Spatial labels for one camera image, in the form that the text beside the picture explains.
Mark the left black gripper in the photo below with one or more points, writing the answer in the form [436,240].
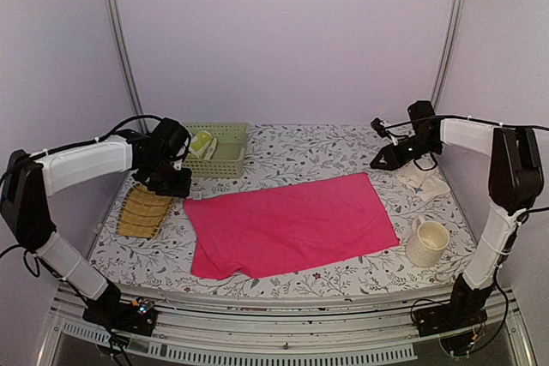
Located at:
[182,189]

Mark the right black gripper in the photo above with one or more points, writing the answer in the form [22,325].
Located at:
[392,158]

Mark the pink towel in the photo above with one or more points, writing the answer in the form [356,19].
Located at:
[268,232]

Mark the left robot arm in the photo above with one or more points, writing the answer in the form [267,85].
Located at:
[32,180]

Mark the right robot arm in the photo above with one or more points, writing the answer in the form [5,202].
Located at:
[515,181]

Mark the cream white towel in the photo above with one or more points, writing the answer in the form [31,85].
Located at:
[427,185]

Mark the woven bamboo tray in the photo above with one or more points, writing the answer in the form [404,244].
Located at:
[142,213]

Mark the green patterned rolled towel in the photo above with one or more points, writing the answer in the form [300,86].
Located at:
[202,146]

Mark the green plastic basket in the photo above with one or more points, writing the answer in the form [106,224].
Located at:
[224,156]

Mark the cream ribbed mug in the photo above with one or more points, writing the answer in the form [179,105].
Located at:
[428,242]

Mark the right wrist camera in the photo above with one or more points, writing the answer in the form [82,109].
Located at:
[379,127]

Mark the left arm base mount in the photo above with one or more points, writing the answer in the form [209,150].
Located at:
[138,317]

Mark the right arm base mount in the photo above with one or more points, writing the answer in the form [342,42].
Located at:
[433,318]

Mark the right aluminium frame post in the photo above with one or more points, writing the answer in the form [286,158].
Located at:
[455,14]

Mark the aluminium frame post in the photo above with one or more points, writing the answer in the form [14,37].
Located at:
[114,16]
[455,14]

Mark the left aluminium frame post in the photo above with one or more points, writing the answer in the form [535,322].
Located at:
[114,16]

